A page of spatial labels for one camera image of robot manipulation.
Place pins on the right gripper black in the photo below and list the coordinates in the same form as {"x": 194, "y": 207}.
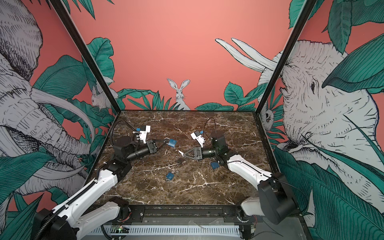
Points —
{"x": 199, "y": 154}

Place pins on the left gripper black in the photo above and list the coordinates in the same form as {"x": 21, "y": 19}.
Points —
{"x": 152, "y": 145}

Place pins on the blue padlock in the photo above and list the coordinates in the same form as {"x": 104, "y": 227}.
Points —
{"x": 214, "y": 165}
{"x": 171, "y": 175}
{"x": 172, "y": 143}

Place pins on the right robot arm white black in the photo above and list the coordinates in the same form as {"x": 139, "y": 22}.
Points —
{"x": 275, "y": 199}

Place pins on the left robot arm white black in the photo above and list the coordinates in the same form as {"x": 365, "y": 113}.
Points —
{"x": 70, "y": 221}

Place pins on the dark grey padlock centre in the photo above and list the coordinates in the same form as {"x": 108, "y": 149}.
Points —
{"x": 181, "y": 161}

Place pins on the small green circuit board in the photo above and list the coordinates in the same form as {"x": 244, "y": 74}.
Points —
{"x": 119, "y": 230}

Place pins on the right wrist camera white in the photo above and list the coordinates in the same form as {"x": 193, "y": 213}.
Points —
{"x": 198, "y": 136}

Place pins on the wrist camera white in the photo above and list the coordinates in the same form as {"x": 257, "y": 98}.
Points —
{"x": 198, "y": 136}
{"x": 143, "y": 131}

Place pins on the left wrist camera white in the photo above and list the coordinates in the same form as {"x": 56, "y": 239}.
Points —
{"x": 143, "y": 131}

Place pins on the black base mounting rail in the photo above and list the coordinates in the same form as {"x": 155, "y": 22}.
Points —
{"x": 227, "y": 213}

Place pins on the white slotted cable duct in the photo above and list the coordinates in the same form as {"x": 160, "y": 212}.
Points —
{"x": 164, "y": 230}

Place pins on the left black corner post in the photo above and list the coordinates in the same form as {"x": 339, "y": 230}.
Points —
{"x": 67, "y": 21}

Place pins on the black corner post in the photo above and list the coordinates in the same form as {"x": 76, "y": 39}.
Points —
{"x": 299, "y": 25}
{"x": 67, "y": 21}

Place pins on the right black corner post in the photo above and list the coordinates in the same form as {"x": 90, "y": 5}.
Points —
{"x": 299, "y": 25}

